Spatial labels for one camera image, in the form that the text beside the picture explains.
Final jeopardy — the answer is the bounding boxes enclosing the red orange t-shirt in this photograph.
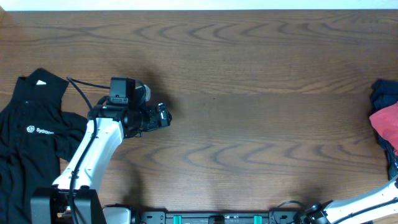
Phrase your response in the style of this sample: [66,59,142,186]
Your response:
[369,103,397,155]

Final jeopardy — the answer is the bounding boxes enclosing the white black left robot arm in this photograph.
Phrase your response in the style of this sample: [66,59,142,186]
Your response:
[30,77,172,223]

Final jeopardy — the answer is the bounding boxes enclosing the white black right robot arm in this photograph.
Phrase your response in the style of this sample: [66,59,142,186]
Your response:
[294,177,397,224]

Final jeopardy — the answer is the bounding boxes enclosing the black polo shirt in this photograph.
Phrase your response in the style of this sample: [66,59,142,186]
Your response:
[1,68,88,223]

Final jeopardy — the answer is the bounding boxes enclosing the dark blue jeans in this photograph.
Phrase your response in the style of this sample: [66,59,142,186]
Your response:
[370,79,397,180]

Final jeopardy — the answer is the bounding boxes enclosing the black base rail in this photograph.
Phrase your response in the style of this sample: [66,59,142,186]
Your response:
[102,203,312,224]

